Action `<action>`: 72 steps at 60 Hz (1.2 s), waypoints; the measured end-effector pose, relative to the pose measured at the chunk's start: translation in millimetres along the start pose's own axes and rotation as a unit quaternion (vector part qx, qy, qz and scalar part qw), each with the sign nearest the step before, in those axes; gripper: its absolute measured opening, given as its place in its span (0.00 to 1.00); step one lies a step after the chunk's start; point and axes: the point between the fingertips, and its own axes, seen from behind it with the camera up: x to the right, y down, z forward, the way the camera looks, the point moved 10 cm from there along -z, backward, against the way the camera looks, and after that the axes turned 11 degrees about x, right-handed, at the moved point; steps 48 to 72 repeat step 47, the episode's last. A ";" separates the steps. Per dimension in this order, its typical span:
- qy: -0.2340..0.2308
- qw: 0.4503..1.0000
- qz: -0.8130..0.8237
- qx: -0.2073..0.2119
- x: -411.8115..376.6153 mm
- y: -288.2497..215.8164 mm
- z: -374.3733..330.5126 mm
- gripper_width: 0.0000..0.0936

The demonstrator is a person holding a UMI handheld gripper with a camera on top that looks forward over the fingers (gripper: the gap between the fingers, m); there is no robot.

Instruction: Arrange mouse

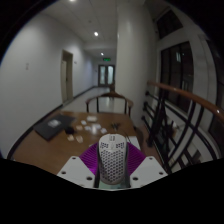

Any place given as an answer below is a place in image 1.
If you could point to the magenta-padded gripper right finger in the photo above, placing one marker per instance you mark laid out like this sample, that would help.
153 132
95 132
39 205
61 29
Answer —
148 170

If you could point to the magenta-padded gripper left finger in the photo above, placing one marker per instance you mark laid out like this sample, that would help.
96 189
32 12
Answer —
75 170

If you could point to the white perforated computer mouse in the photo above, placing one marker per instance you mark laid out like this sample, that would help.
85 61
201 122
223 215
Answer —
112 160

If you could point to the small tan card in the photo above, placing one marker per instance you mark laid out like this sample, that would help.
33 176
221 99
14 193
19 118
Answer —
71 137
79 139

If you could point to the small black box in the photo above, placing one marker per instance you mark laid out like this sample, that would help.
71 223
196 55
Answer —
69 130

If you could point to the small tan round piece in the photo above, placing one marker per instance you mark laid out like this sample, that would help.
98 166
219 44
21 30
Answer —
79 127

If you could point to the small white oval piece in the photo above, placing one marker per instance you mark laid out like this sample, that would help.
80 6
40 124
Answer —
96 127
103 131
87 128
83 122

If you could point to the black closed laptop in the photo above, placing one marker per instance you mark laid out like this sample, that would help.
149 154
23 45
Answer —
53 126

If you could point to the small white flat box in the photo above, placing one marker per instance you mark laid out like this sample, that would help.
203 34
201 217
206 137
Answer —
91 118

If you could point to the wooden armchair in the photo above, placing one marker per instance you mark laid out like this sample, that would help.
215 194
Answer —
110 96

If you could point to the wooden handrail black metal railing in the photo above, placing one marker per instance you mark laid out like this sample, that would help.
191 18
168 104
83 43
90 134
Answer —
186 96

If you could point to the distant wooden chair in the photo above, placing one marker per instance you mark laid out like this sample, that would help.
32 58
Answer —
112 88

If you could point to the dark framed window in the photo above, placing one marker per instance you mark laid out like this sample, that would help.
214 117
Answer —
176 75

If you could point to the glass double door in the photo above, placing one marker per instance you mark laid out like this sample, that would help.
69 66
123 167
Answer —
106 75

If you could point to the green exit sign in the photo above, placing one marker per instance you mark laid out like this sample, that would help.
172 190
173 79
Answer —
106 59

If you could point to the round ceiling light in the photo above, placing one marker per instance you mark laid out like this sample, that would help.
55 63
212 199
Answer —
96 33
101 53

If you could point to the beige wall door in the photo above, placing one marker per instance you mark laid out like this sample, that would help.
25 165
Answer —
66 76

